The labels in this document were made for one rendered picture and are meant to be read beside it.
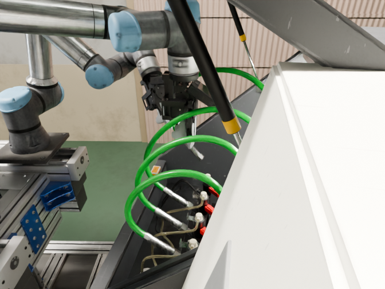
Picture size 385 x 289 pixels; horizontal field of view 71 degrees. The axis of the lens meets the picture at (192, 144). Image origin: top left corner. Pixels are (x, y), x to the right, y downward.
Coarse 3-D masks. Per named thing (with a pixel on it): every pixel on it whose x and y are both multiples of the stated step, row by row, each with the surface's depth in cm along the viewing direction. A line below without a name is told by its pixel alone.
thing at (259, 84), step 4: (216, 68) 70; (220, 68) 70; (224, 68) 69; (228, 68) 68; (232, 68) 68; (220, 72) 70; (224, 72) 70; (228, 72) 69; (232, 72) 68; (236, 72) 67; (240, 72) 67; (244, 72) 67; (200, 76) 74; (244, 76) 67; (248, 76) 66; (252, 76) 66; (252, 80) 66; (256, 80) 66; (256, 84) 66; (260, 84) 66; (260, 88) 66
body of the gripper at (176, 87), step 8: (168, 72) 66; (168, 80) 64; (176, 80) 62; (184, 80) 62; (192, 80) 63; (168, 88) 65; (176, 88) 66; (184, 88) 65; (168, 96) 66; (176, 96) 67; (184, 96) 66; (192, 96) 65; (168, 104) 66; (176, 104) 65; (184, 104) 66; (192, 104) 65; (168, 112) 68; (176, 112) 67; (184, 112) 66
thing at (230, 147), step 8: (192, 136) 54; (200, 136) 54; (208, 136) 54; (168, 144) 56; (176, 144) 55; (224, 144) 53; (232, 144) 54; (160, 152) 57; (232, 152) 54; (144, 160) 60; (152, 160) 59; (144, 168) 60; (136, 176) 62; (136, 184) 63; (144, 200) 66; (152, 208) 66; (160, 216) 67; (168, 216) 67; (176, 224) 67; (184, 224) 69
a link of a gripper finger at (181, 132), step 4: (180, 124) 69; (184, 124) 69; (192, 124) 69; (180, 128) 70; (184, 128) 70; (192, 128) 69; (172, 132) 71; (176, 132) 71; (180, 132) 71; (184, 132) 71; (192, 132) 70; (172, 136) 72; (176, 136) 72; (180, 136) 71; (184, 136) 71; (188, 144) 72; (192, 144) 73; (188, 148) 74
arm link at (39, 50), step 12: (36, 36) 98; (36, 48) 100; (48, 48) 103; (36, 60) 102; (48, 60) 105; (36, 72) 105; (48, 72) 107; (36, 84) 106; (48, 84) 108; (60, 84) 117; (48, 96) 110; (60, 96) 117; (48, 108) 112
